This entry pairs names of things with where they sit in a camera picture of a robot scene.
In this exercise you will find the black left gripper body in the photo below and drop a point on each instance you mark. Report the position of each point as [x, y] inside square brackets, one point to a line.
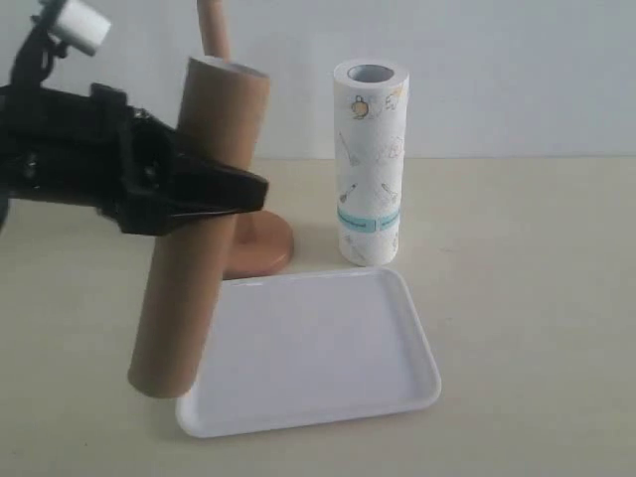
[92, 151]

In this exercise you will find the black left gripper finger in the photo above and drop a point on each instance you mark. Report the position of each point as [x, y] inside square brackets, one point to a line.
[202, 188]

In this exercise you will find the brown cardboard tube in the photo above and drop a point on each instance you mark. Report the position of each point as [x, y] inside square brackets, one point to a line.
[222, 110]

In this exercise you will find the white printed paper towel roll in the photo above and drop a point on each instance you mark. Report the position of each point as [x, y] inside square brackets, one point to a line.
[370, 111]

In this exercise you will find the wooden paper towel holder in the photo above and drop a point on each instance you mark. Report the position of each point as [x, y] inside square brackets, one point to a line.
[263, 243]

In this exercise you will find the white plastic tray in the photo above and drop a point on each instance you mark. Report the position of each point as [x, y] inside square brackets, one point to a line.
[310, 348]

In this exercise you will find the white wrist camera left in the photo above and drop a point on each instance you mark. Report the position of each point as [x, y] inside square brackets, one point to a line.
[76, 23]

